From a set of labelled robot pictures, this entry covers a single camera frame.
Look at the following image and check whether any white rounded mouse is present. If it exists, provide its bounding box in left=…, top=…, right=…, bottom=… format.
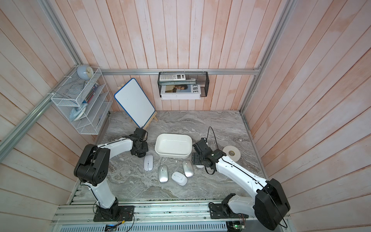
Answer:
left=182, top=160, right=194, bottom=177

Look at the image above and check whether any white plastic storage box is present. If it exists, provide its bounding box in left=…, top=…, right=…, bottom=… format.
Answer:
left=155, top=133, right=192, bottom=159

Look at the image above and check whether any white ribbed mouse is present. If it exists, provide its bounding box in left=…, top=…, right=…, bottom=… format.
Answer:
left=172, top=172, right=187, bottom=186

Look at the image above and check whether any silver mouse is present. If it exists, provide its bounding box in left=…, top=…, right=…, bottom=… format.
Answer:
left=158, top=165, right=169, bottom=183

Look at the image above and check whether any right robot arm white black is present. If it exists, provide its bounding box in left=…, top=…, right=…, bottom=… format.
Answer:
left=191, top=138, right=290, bottom=231

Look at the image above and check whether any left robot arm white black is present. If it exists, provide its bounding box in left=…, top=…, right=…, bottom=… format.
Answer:
left=74, top=128, right=148, bottom=221

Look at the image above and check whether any white tape roll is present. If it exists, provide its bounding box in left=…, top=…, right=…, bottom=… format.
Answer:
left=223, top=146, right=241, bottom=162

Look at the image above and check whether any blue framed whiteboard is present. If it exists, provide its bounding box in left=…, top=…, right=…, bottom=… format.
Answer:
left=114, top=77, right=156, bottom=130

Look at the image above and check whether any white magazine book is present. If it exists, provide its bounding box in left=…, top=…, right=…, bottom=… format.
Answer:
left=160, top=85, right=202, bottom=100

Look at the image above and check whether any light blue iron object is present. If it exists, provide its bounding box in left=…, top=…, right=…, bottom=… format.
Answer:
left=69, top=101, right=88, bottom=122

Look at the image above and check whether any white calculator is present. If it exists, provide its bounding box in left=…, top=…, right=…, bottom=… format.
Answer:
left=159, top=73, right=186, bottom=82

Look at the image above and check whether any grey book under calculator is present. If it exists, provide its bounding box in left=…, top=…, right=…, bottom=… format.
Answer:
left=158, top=79, right=197, bottom=86

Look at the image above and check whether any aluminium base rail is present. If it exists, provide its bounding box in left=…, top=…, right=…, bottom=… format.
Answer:
left=50, top=198, right=291, bottom=225

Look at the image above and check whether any white wire mesh shelf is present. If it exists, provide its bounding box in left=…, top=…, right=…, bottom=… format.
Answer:
left=51, top=66, right=113, bottom=135

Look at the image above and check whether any black mesh wall basket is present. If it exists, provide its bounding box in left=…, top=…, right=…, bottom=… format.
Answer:
left=157, top=71, right=210, bottom=100

